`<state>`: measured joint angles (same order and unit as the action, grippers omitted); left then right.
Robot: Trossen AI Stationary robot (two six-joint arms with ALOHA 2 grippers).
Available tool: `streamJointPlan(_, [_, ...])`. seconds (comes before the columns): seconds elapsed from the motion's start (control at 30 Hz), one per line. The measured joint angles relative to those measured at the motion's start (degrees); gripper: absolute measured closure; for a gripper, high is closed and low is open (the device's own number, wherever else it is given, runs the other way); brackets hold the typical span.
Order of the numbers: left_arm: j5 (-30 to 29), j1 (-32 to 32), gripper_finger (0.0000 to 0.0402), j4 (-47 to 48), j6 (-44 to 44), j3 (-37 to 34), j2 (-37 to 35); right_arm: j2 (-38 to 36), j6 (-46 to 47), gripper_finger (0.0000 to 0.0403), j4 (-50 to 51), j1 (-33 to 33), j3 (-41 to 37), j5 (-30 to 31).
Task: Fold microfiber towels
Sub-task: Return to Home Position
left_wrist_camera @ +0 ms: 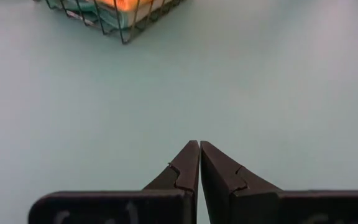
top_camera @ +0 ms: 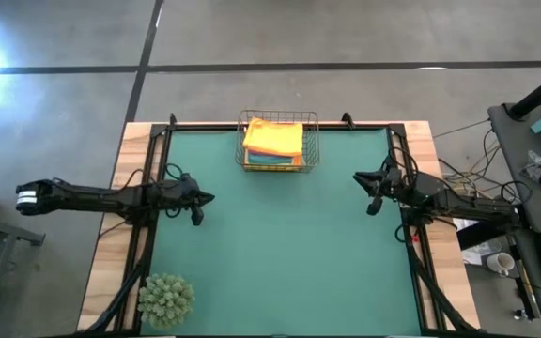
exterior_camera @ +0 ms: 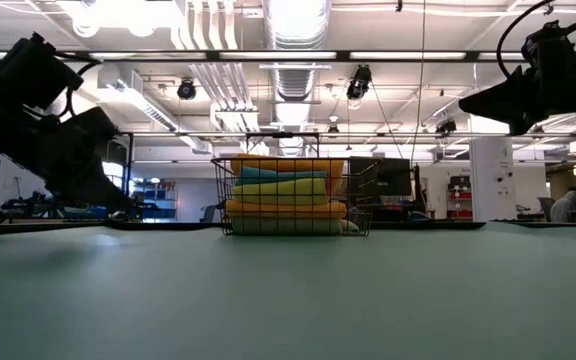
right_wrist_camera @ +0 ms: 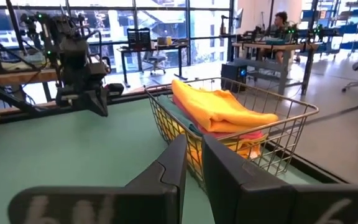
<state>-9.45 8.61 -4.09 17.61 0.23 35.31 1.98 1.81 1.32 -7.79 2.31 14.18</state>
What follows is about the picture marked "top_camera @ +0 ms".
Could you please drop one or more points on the grey side desk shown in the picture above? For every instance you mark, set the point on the grey side desk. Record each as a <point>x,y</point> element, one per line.
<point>533,216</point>

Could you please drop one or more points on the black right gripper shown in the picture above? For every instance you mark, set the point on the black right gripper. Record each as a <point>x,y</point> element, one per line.
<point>392,185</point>

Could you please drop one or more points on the white mug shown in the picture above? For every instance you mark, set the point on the white mug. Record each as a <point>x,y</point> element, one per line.
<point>500,263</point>

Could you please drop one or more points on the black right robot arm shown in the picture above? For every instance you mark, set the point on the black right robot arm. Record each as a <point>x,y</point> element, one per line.
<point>468,204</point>

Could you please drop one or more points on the black stand pole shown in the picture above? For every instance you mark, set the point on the black stand pole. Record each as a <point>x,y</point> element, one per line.
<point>538,94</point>

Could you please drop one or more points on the white paper sheet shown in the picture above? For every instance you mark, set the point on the white paper sheet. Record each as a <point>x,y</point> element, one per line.
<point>474,253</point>

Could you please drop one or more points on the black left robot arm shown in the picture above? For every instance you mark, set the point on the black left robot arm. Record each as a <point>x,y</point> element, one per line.
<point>92,197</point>

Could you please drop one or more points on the green artificial plant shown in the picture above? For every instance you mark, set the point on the green artificial plant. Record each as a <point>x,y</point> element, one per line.
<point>166,301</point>

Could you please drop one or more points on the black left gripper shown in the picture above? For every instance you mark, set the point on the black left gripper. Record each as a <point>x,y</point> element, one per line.
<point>181,192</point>

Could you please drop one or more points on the green table mat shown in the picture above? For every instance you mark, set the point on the green table mat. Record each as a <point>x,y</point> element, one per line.
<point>275,244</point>

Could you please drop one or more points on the teal microfiber towel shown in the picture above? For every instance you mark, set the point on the teal microfiber towel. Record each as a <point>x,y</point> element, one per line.
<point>270,159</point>

